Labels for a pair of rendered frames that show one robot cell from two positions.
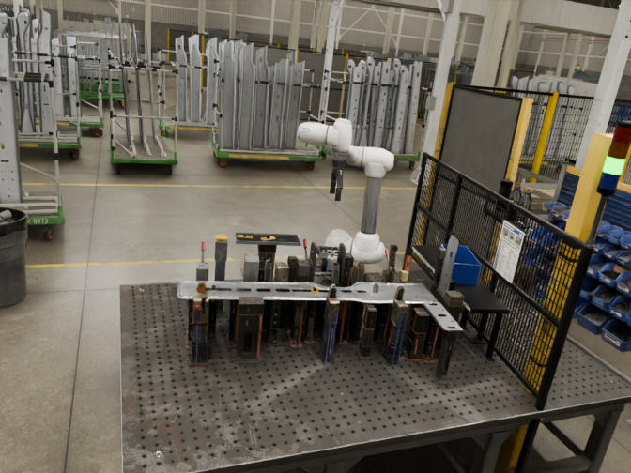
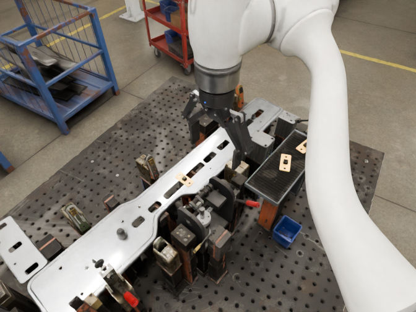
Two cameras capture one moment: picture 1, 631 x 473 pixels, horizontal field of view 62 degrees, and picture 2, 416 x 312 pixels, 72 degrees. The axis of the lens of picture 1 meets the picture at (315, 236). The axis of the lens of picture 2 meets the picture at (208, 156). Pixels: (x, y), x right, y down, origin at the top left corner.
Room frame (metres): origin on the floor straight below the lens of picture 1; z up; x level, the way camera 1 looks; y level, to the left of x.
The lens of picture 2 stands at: (3.19, -0.39, 2.00)
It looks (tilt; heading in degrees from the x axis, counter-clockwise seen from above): 49 degrees down; 143
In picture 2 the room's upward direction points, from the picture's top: straight up
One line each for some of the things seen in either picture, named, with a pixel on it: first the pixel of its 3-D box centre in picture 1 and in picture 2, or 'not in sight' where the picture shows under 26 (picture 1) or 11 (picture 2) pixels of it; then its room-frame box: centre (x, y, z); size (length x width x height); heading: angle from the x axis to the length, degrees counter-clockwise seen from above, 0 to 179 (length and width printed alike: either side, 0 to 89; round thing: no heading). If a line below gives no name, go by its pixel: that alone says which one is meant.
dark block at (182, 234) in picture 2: (344, 288); (186, 258); (2.80, -0.20, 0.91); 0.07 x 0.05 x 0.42; 13
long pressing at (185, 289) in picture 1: (311, 291); (186, 176); (2.53, -0.01, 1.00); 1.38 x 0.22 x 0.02; 103
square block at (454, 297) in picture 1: (448, 322); (17, 309); (2.58, -0.78, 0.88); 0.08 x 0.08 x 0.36; 13
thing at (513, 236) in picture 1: (509, 251); not in sight; (2.67, -1.04, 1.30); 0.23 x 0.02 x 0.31; 13
